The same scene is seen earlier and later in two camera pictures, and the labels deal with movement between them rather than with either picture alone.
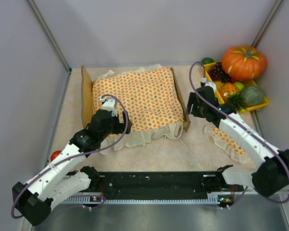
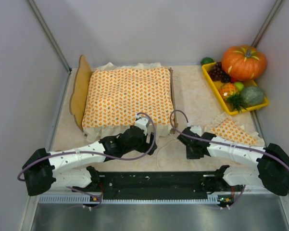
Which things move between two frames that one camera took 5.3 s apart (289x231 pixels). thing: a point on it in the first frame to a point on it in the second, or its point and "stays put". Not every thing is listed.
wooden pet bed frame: x=87 y=105 to x=78 y=91
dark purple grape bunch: x=217 y=73 stays put
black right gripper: x=193 y=106 to x=190 y=143
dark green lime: x=206 y=60 stays put
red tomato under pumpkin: x=233 y=80 stays put
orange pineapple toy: x=230 y=95 stays put
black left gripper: x=121 y=122 to x=146 y=141
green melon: x=250 y=96 stays put
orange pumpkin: x=243 y=62 stays put
